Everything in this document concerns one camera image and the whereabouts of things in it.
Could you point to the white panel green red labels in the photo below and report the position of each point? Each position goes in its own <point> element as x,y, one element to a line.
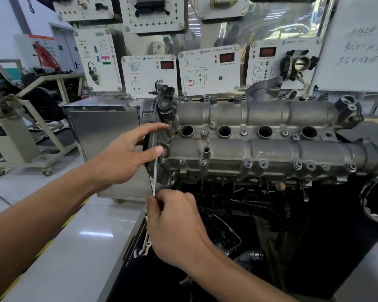
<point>110,78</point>

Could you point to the black accelerator pedal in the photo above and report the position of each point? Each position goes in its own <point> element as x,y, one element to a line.
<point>44,0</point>

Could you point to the white panel black lever sensor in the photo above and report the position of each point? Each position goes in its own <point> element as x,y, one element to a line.
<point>151,84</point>

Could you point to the white panel control module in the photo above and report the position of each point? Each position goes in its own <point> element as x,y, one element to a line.
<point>176,21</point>

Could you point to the white panel throttle body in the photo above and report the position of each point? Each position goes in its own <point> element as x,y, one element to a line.
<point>267,78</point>

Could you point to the person's black trousers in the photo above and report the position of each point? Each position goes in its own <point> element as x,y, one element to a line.
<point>145,279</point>

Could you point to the grey wall cabinet orange strip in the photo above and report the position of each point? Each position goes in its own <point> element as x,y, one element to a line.
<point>22,50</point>

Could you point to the white sensor training panel board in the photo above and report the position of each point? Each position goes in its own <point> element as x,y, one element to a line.
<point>104,132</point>

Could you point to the person's left hand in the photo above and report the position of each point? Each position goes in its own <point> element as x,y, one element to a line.
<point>123,160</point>

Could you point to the black throttle body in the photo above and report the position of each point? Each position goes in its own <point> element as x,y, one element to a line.
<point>299,64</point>

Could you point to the person's right hand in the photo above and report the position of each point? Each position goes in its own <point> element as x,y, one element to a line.
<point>176,226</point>

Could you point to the large whiteboard on stand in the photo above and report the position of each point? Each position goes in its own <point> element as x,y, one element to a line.
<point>359,28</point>

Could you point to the grey metal engine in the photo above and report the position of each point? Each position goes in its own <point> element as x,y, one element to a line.
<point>271,113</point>

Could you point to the white panel brass filter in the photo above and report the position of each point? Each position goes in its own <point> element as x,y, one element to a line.
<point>223,12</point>

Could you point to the person's right forearm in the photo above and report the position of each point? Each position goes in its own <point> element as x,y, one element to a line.
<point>239,279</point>

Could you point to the grey door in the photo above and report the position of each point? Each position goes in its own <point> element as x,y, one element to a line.
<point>64,50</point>

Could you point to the black engine on trolley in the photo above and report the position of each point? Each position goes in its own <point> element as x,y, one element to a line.
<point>47,103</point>

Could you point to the chrome handwheel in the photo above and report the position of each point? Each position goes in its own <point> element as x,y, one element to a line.
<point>370,185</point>

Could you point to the person's left forearm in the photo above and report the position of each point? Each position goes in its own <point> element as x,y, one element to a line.
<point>34,235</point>

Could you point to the small grey handwheel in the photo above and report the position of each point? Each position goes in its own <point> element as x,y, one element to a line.
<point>9,106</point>

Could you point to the dark grey intake pipe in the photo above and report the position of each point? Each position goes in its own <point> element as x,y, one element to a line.
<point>250,256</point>

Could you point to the white panel curve graph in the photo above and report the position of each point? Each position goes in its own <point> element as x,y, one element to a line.
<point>226,81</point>

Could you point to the engine on beige stand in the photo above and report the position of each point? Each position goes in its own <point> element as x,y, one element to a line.
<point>9,141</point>

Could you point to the clear cased control module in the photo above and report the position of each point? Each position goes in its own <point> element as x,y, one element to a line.
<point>151,6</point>

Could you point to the silver hex key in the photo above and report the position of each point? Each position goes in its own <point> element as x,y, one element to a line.
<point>155,179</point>

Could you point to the red hoist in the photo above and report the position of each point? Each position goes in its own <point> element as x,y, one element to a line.
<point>45,56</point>

